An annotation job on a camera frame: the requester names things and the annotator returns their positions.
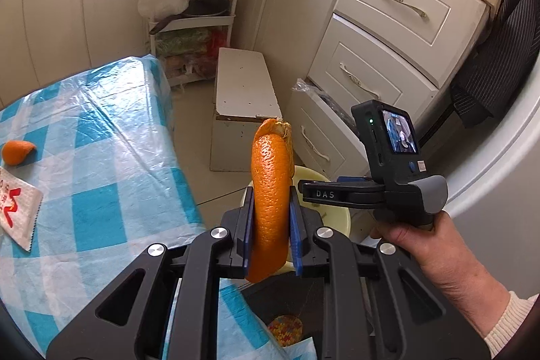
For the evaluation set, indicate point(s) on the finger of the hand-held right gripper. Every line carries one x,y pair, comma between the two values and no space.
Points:
337,193

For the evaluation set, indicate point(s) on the dark striped cloth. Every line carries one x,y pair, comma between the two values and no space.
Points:
498,60

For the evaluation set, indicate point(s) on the person's right forearm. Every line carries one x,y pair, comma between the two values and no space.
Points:
485,301

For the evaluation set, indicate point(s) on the white wooden stool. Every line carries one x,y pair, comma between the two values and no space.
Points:
242,81

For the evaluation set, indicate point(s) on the pale yellow waste bin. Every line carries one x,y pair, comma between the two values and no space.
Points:
333,216

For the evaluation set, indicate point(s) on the white storage rack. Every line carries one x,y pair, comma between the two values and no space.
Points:
202,21

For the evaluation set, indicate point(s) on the blue white checkered tablecloth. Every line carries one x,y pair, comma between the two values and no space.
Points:
105,153

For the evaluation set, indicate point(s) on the open cream drawer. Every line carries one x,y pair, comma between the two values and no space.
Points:
320,119

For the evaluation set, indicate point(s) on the black frying pan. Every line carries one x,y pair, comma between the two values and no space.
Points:
209,3

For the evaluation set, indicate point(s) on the green leafy vegetables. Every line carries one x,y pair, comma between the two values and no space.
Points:
181,41

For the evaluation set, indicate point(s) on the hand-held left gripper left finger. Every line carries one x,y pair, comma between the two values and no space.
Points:
249,233

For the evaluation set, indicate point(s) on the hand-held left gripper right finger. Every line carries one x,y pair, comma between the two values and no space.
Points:
295,233

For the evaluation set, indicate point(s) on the white snack wrapper red mark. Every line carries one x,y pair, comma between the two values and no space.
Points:
19,208

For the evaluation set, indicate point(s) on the white appliance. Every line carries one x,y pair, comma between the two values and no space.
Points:
506,174

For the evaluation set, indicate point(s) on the clear plastic film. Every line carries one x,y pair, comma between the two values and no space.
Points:
308,88

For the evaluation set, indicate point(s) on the cream kitchen cabinets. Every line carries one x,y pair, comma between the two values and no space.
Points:
50,5

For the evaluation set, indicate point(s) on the long orange peel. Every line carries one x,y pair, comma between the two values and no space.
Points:
270,195

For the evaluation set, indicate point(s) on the person's right hand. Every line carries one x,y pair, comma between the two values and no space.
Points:
434,254

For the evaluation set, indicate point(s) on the red plastic bag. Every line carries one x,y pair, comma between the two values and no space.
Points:
217,41

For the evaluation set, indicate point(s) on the small orange peel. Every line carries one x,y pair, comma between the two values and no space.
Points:
17,152

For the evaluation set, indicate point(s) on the clear bag of produce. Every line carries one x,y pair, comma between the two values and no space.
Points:
190,67

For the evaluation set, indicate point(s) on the colourful patterned slipper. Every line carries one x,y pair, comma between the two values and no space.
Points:
284,330

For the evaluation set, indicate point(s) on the large cream drawer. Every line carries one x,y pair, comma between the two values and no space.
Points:
443,1

